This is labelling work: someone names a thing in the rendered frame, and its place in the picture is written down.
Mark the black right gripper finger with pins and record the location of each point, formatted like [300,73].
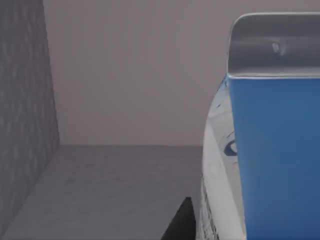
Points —
[182,222]

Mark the blue and white can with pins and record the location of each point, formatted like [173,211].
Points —
[275,150]

